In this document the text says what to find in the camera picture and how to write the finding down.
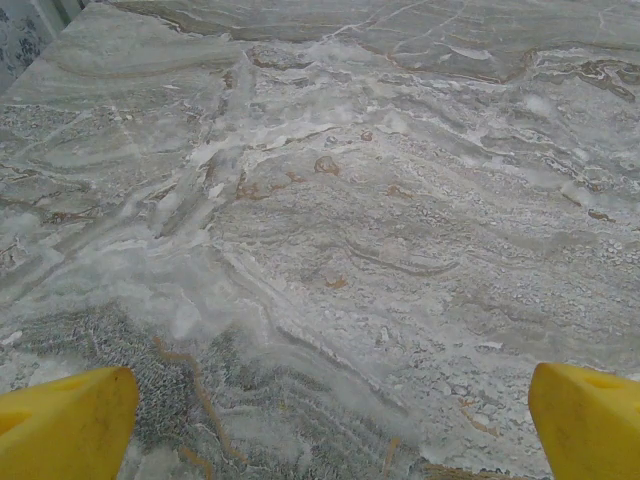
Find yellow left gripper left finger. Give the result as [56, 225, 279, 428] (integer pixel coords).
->
[0, 366, 141, 480]

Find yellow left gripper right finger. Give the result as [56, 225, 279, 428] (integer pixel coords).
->
[528, 362, 640, 480]

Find aluminium left side frame rail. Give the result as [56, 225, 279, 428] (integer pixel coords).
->
[29, 0, 90, 56]

